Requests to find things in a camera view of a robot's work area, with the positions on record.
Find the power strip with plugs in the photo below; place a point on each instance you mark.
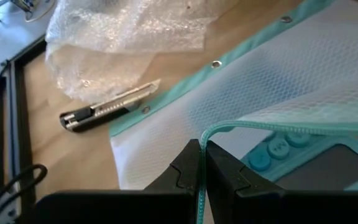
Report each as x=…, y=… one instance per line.
x=25, y=3

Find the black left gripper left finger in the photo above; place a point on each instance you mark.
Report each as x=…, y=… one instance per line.
x=182, y=174

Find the silver black utility knife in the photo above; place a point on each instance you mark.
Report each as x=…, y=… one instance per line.
x=110, y=107

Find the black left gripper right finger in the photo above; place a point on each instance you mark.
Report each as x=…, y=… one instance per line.
x=228, y=174

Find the teal calculator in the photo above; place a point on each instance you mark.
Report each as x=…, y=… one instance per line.
x=322, y=168

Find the clear bubble wrap sheet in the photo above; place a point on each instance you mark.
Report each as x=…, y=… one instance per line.
x=120, y=37

